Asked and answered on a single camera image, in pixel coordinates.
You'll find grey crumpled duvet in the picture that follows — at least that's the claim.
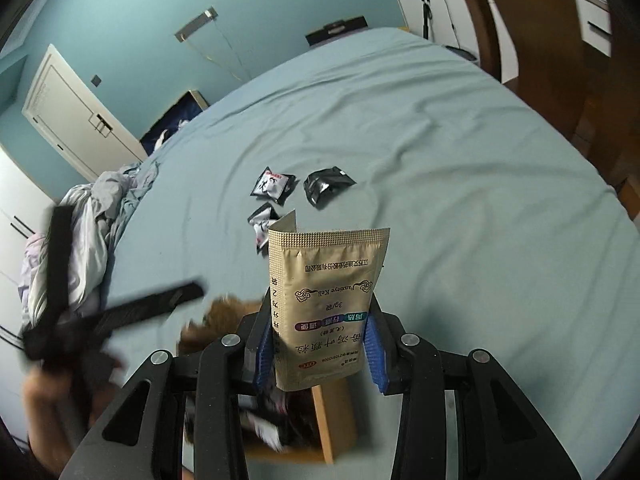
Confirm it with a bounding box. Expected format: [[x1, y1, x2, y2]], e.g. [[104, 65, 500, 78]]
[[17, 162, 160, 326]]

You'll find person's left hand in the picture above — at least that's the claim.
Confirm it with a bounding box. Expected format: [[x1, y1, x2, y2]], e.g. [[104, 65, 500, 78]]
[[19, 353, 126, 478]]

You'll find white cabinet with drawers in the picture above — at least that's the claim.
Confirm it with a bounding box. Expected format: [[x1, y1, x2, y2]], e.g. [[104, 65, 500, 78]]
[[398, 0, 612, 63]]

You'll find black bag behind bed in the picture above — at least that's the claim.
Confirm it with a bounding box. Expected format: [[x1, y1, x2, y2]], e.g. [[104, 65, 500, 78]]
[[305, 15, 369, 48]]

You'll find grey wall bracket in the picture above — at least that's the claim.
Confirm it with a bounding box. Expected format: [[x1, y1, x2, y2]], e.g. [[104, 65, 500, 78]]
[[175, 6, 218, 42]]

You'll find dark blue framed picture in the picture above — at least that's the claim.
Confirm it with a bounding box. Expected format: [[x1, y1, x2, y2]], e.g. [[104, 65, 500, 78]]
[[140, 90, 209, 155]]

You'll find brown cardboard box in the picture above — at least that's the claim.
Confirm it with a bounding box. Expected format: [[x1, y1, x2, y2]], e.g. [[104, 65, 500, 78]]
[[176, 294, 359, 466]]

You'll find tan sachet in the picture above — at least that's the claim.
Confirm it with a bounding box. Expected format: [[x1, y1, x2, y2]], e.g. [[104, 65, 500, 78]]
[[268, 211, 390, 392]]

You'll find deer snack packet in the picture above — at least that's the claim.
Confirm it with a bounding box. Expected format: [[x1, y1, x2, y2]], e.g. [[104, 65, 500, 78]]
[[250, 167, 297, 206], [303, 166, 356, 209]]

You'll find teal bed sheet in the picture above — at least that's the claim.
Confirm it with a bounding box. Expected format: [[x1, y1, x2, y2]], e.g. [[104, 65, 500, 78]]
[[106, 28, 639, 479]]

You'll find white wardrobe door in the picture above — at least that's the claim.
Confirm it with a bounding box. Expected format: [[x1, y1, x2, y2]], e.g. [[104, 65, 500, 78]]
[[22, 44, 146, 181]]

